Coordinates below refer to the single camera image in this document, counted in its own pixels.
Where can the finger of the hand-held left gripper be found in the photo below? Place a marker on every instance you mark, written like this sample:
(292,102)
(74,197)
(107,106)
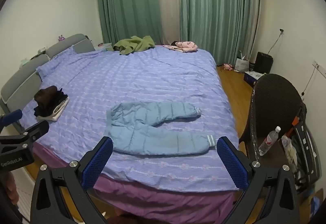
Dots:
(35,130)
(11,116)

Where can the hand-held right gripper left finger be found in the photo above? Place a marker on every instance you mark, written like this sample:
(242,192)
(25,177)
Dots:
(94,163)

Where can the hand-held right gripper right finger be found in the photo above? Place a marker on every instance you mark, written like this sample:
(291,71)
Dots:
(233,163)

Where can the light blue padded pants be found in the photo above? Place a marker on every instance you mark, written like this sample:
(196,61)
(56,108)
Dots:
(150,132)

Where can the stack of folded dark clothes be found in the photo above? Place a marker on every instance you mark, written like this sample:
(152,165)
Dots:
(49,103)

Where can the clear plastic water bottle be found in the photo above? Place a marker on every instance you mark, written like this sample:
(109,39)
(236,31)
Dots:
(269,140)

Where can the grey padded headboard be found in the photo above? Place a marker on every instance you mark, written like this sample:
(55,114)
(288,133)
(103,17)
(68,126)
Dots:
(35,66)

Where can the white plastic bag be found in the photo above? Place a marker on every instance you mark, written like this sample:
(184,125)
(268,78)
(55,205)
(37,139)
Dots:
(290,149)

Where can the dark wicker chair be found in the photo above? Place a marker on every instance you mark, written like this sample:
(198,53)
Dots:
(275,112)

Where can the purple striped bed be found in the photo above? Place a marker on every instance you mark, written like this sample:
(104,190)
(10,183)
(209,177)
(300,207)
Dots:
(137,101)

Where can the blue cardboard box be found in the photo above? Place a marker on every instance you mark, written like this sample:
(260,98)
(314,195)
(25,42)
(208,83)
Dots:
(252,77)

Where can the pink plush toy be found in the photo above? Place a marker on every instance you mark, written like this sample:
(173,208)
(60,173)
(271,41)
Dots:
(227,66)

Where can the white paper bag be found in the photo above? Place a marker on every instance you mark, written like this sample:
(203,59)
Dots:
(241,64)

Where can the black tower appliance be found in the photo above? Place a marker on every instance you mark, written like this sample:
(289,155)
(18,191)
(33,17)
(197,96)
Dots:
(263,63)

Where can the olive green garment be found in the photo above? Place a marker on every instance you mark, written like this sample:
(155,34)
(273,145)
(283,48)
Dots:
(135,44)

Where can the pink patterned garment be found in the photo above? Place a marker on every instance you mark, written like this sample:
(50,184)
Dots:
(184,45)

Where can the green curtain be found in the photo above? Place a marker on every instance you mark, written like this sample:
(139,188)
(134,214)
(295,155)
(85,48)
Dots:
(127,2)
(216,7)

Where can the cream sheer curtain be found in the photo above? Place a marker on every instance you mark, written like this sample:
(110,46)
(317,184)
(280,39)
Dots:
(169,0)

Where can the white wall socket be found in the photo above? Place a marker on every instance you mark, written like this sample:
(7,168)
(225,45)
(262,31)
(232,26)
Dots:
(318,66)

